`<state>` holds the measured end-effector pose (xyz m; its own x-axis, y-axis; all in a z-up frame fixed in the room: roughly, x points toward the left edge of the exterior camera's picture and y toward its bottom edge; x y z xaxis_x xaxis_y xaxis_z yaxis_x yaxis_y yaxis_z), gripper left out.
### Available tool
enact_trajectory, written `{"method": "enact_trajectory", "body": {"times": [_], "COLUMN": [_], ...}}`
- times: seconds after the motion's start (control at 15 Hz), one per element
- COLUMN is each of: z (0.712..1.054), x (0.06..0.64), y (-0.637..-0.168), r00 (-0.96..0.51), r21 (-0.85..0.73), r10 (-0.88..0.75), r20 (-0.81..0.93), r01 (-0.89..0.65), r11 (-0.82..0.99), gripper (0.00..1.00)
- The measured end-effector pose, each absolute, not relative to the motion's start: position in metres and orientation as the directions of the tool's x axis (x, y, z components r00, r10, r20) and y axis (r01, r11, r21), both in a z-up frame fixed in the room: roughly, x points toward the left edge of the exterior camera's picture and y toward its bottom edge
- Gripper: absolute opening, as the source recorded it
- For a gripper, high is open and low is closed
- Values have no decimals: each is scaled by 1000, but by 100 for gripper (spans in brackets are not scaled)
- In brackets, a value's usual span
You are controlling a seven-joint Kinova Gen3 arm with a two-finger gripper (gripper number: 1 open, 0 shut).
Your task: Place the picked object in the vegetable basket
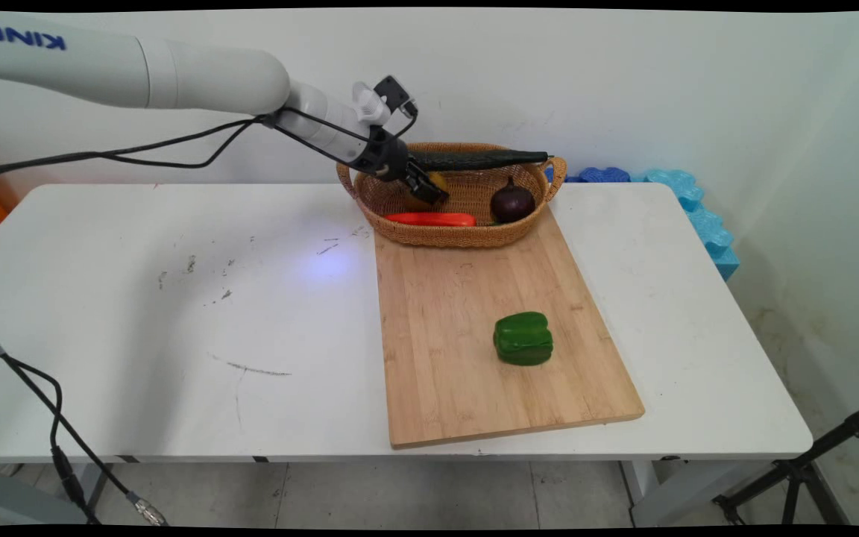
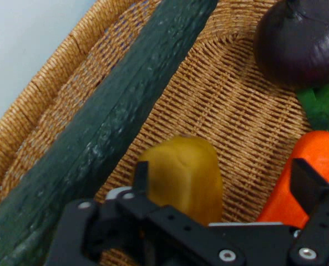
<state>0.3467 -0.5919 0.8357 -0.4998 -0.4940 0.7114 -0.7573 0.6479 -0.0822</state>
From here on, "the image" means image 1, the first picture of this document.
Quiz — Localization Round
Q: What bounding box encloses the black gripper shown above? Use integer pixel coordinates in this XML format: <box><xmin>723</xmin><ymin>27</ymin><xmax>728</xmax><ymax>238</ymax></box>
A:
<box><xmin>359</xmin><ymin>125</ymin><xmax>450</xmax><ymax>207</ymax></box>

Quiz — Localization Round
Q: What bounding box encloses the yellow-brown potato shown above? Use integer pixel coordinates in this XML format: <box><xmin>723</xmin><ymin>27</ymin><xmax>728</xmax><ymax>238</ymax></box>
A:
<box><xmin>402</xmin><ymin>172</ymin><xmax>450</xmax><ymax>212</ymax></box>

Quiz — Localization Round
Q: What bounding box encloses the orange carrot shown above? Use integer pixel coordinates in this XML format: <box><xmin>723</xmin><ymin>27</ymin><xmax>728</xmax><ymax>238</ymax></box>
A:
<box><xmin>385</xmin><ymin>211</ymin><xmax>478</xmax><ymax>227</ymax></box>

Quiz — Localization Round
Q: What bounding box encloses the woven wicker basket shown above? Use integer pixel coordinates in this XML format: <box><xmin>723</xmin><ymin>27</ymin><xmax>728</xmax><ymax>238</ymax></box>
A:
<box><xmin>336</xmin><ymin>142</ymin><xmax>568</xmax><ymax>249</ymax></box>

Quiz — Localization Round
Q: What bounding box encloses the dark green cucumber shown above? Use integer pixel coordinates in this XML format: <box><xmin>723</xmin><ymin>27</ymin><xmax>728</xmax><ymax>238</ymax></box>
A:
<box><xmin>409</xmin><ymin>149</ymin><xmax>554</xmax><ymax>173</ymax></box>

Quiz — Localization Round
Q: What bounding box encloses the dark purple onion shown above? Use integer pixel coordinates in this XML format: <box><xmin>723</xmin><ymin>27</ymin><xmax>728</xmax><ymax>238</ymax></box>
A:
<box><xmin>490</xmin><ymin>176</ymin><xmax>537</xmax><ymax>224</ymax></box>

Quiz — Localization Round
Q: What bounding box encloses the wooden cutting board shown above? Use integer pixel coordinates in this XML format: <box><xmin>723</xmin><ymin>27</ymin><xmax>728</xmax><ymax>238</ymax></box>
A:
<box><xmin>374</xmin><ymin>205</ymin><xmax>646</xmax><ymax>450</ymax></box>

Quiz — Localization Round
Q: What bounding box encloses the dark blue foam piece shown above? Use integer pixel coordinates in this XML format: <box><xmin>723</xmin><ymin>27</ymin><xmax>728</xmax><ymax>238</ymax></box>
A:
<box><xmin>544</xmin><ymin>166</ymin><xmax>632</xmax><ymax>184</ymax></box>

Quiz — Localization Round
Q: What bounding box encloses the green bell pepper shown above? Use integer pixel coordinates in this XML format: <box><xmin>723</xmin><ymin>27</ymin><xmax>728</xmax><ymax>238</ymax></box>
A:
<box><xmin>493</xmin><ymin>312</ymin><xmax>555</xmax><ymax>367</ymax></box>

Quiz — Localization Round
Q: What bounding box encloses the light blue foam piece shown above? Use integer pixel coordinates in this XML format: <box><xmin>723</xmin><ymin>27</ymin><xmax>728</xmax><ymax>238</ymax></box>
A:
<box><xmin>629</xmin><ymin>169</ymin><xmax>741</xmax><ymax>283</ymax></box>

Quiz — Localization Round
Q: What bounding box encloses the white table leg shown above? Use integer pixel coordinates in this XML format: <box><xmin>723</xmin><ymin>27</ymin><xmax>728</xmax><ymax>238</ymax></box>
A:
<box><xmin>0</xmin><ymin>462</ymin><xmax>114</xmax><ymax>527</ymax></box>
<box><xmin>618</xmin><ymin>458</ymin><xmax>706</xmax><ymax>527</ymax></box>

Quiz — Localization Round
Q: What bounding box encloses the black tripod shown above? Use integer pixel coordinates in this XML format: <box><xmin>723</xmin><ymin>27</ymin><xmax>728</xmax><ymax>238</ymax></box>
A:
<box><xmin>711</xmin><ymin>399</ymin><xmax>859</xmax><ymax>527</ymax></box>

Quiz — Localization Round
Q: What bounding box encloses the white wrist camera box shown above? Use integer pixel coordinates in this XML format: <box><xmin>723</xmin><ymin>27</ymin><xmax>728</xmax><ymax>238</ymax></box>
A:
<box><xmin>350</xmin><ymin>75</ymin><xmax>421</xmax><ymax>126</ymax></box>

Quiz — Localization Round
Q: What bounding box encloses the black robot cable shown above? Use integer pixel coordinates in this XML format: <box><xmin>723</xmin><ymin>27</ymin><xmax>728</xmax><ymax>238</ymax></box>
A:
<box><xmin>0</xmin><ymin>107</ymin><xmax>419</xmax><ymax>183</ymax></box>

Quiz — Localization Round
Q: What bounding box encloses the black cable with metal plug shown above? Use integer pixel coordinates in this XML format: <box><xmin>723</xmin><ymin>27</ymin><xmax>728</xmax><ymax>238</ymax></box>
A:
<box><xmin>0</xmin><ymin>315</ymin><xmax>171</xmax><ymax>527</ymax></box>

